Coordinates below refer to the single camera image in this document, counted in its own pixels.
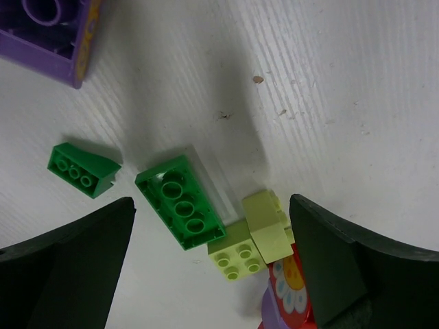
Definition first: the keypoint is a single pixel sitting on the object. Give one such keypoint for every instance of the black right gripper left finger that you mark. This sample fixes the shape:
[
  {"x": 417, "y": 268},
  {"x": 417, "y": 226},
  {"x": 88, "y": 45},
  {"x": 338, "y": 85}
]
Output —
[{"x": 67, "y": 277}]

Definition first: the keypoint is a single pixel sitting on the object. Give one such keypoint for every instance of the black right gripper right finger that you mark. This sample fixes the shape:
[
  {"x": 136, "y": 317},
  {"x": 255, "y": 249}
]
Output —
[{"x": 357, "y": 278}]

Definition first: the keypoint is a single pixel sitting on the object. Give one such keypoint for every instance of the red flower round lego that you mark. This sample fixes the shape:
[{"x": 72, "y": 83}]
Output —
[{"x": 288, "y": 286}]

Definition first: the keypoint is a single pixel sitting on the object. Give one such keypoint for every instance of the purple arch lego brick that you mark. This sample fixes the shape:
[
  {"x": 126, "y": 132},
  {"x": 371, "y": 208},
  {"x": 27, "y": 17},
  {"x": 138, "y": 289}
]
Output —
[{"x": 270, "y": 314}]

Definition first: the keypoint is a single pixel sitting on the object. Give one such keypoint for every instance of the lime small lego brick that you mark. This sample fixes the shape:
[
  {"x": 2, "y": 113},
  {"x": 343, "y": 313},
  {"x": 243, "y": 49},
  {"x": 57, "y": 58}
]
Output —
[{"x": 269, "y": 226}]

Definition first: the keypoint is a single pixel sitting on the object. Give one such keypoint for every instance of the green slope lego brick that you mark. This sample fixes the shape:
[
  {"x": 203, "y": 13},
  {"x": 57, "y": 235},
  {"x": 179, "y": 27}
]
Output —
[{"x": 87, "y": 172}]

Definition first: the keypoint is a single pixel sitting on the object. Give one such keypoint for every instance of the lime square lego brick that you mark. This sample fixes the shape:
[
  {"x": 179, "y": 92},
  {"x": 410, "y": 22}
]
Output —
[{"x": 236, "y": 256}]

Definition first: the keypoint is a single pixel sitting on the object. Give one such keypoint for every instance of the long green lego brick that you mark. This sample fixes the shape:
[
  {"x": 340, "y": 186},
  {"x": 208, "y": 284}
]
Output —
[{"x": 182, "y": 192}]

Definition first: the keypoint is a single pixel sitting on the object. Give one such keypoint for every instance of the purple slope lego brick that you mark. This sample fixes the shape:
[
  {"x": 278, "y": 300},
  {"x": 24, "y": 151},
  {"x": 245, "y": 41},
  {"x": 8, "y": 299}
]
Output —
[{"x": 51, "y": 37}]

